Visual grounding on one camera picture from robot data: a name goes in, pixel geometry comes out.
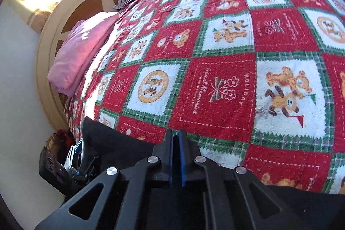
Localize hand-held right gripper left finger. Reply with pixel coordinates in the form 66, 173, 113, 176
35, 129, 175, 230

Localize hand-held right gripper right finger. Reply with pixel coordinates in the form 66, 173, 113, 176
179, 129, 306, 230

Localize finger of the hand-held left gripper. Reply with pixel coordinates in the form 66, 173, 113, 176
65, 138, 100, 179

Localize black pants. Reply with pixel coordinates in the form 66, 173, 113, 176
80, 116, 345, 230

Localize brown and red cloth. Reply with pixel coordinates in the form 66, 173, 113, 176
45, 130, 74, 159

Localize red printed bear blanket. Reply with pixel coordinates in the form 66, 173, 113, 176
65, 0, 345, 194

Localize pink pillow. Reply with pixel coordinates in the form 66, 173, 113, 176
47, 12, 122, 98

